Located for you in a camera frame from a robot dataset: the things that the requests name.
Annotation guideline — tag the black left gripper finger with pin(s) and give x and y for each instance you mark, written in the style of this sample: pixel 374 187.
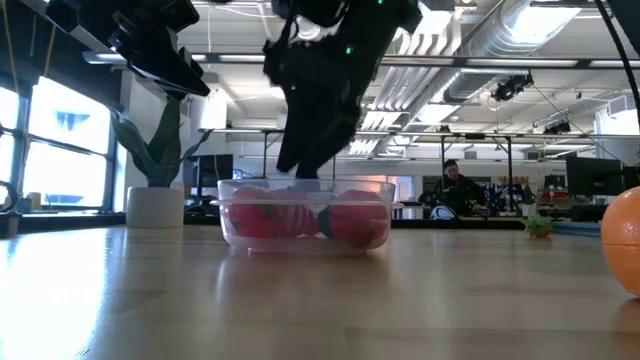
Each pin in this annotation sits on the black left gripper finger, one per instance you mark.
pixel 172 82
pixel 155 50

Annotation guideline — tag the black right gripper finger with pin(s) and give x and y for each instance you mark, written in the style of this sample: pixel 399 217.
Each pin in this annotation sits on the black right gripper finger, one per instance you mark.
pixel 332 135
pixel 299 132

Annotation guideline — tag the medium red toy tomato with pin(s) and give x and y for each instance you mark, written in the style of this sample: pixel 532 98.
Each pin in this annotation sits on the medium red toy tomato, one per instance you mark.
pixel 360 220

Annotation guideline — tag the purple white striped toy onion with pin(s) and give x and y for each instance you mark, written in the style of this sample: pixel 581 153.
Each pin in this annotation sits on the purple white striped toy onion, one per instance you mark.
pixel 298 222

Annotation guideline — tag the large red toy tomato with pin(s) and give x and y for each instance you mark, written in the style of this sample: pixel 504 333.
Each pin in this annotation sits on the large red toy tomato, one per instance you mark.
pixel 247 217

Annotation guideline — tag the clear plastic tupperware container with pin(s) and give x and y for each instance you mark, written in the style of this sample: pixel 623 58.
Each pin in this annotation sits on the clear plastic tupperware container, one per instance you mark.
pixel 300 245

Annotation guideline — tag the small green toy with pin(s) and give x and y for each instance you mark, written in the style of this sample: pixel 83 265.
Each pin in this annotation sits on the small green toy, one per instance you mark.
pixel 538 227

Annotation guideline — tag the orange toy orange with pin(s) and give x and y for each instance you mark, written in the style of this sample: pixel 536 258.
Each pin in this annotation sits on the orange toy orange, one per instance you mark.
pixel 622 240

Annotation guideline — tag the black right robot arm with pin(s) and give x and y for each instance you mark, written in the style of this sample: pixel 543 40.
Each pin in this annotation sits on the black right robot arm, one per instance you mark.
pixel 380 20

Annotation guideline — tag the green snake plant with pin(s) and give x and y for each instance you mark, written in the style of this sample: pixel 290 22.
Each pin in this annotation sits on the green snake plant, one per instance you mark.
pixel 167 150

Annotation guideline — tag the long ceiling light bar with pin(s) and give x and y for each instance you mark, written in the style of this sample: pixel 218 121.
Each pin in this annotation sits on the long ceiling light bar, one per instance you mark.
pixel 240 58

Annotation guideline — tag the small black monitor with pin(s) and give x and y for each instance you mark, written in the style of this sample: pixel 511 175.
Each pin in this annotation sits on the small black monitor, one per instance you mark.
pixel 212 167

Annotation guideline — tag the white black ball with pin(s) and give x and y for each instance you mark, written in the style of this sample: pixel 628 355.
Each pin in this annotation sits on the white black ball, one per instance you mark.
pixel 442 214

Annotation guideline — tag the person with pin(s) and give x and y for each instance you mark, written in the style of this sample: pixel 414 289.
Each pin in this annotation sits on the person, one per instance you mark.
pixel 457 192

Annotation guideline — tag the black curved stand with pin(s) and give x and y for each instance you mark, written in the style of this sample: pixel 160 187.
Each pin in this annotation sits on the black curved stand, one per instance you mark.
pixel 9 224

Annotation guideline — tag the blue flat tray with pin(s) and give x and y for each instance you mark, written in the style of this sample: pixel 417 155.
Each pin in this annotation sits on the blue flat tray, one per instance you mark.
pixel 575 230

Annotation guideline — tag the large black monitor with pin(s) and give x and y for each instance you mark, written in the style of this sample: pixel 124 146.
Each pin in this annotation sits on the large black monitor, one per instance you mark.
pixel 595 176

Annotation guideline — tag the black background rig frame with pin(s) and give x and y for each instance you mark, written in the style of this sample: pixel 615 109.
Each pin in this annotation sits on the black background rig frame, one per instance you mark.
pixel 475 136

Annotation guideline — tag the black aluminium table frame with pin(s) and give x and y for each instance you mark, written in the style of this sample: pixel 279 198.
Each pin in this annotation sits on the black aluminium table frame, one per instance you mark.
pixel 475 224

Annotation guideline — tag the black ceiling camera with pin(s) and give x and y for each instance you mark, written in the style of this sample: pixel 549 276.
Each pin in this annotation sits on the black ceiling camera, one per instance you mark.
pixel 507 90

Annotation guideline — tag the silver ventilation duct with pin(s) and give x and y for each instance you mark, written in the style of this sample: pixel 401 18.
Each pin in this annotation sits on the silver ventilation duct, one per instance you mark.
pixel 500 40

